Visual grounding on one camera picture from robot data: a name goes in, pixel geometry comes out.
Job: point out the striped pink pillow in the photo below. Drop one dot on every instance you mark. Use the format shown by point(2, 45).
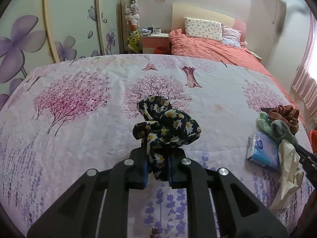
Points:
point(231, 36)

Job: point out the pink curtain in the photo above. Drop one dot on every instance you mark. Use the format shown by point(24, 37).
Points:
point(304, 82)

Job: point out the pink bed with duvet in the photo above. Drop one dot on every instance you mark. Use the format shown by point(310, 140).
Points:
point(183, 45)

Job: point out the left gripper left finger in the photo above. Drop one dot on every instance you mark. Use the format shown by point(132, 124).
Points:
point(97, 203)

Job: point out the pink left nightstand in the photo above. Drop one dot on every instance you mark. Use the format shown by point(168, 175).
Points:
point(150, 42)

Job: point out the brown striped cloth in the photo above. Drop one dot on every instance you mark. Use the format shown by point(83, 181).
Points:
point(287, 114)

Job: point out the green sock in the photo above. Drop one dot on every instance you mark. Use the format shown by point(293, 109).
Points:
point(277, 130)

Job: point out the floral white pillow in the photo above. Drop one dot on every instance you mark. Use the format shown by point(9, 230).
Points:
point(201, 28)

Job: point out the floral purple table sheet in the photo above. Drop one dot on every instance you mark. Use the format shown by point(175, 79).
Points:
point(66, 118)

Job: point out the plush toy tower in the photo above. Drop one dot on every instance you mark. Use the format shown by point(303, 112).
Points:
point(132, 21)

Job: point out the black daisy floral cloth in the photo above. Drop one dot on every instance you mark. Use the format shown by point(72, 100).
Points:
point(163, 129)

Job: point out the beige pink headboard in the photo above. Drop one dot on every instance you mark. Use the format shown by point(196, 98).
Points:
point(182, 11)

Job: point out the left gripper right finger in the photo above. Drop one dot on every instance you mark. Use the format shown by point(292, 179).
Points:
point(218, 204)

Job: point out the orange laundry basket bin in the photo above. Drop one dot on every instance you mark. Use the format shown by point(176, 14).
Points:
point(312, 136)

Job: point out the blue tissue pack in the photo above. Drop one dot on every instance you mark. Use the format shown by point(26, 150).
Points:
point(262, 151)

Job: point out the small orange waste bin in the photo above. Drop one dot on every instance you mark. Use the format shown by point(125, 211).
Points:
point(162, 50)

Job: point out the white tissue paper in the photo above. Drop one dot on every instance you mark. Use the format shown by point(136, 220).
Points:
point(291, 175)

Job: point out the floral sliding wardrobe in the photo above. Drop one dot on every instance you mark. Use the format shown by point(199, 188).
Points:
point(37, 33)

